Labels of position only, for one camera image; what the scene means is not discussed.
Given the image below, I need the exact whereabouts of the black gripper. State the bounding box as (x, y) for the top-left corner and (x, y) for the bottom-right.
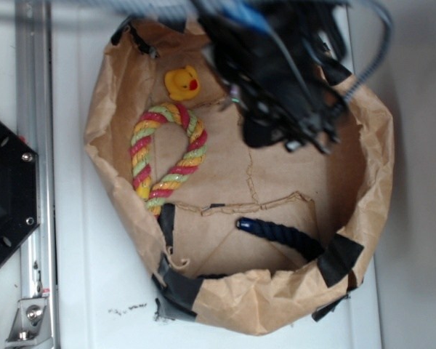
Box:
(194, 1), (347, 153)

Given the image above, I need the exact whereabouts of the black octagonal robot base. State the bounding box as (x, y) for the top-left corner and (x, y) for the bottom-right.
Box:
(0, 121), (39, 268)

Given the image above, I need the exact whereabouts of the yellow rubber duck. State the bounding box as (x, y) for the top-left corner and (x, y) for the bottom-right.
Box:
(164, 65), (201, 101)

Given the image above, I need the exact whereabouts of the brown paper bin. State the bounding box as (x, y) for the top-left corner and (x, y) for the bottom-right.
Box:
(84, 20), (394, 335)

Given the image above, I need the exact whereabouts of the grey braided cable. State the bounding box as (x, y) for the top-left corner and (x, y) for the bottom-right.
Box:
(343, 0), (393, 103)

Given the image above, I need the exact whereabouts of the multicolour twisted rope toy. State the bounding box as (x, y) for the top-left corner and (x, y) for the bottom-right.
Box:
(129, 103), (208, 218)

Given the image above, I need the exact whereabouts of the dark blue rope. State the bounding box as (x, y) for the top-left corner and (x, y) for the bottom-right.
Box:
(195, 217), (326, 280)

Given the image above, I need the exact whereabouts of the aluminium rail frame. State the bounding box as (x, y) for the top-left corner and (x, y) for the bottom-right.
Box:
(15, 1), (60, 348)

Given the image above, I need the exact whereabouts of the metal corner bracket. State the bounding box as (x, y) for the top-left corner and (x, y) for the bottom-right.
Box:
(5, 297), (52, 348)

